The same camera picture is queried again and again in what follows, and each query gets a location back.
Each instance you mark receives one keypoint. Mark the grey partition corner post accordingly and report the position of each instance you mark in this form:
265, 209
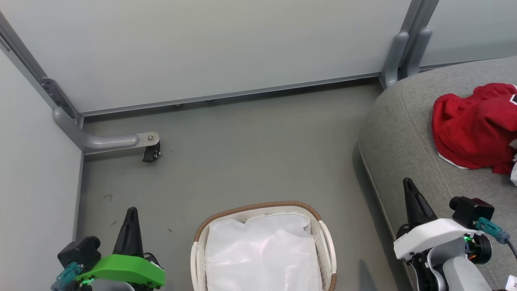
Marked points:
32, 64

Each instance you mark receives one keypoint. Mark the grey rounded partition foot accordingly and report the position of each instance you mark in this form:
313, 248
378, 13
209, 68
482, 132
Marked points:
394, 60
419, 52

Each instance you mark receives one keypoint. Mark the grey partition foot with plate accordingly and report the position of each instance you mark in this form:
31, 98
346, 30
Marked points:
101, 142

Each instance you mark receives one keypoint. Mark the white cloth in basket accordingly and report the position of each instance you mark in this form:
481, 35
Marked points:
262, 254

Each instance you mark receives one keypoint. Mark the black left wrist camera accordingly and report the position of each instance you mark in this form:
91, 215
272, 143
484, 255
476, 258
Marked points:
78, 251

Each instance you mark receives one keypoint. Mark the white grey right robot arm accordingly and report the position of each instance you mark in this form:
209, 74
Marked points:
456, 270

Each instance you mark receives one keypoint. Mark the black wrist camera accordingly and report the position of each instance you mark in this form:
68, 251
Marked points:
78, 251
472, 210

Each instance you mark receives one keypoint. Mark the black caster wheel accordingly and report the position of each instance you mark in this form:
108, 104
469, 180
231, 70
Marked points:
151, 153

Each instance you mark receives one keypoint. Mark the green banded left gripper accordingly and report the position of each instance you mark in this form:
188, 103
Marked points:
125, 270

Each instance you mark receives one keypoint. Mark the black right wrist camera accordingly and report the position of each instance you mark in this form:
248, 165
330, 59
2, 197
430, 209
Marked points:
472, 210

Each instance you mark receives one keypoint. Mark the grey partition bottom rail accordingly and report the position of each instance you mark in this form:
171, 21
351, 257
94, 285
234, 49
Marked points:
230, 95

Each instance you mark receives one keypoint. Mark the grey fabric sofa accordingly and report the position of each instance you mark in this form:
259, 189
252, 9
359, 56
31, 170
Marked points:
408, 133

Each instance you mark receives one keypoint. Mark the white brown-rimmed laundry basket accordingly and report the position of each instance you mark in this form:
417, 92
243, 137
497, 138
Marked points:
329, 250

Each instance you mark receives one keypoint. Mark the red basketball jersey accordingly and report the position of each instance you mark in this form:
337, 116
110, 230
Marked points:
472, 125

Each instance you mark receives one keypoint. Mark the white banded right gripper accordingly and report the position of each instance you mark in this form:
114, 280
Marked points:
432, 236

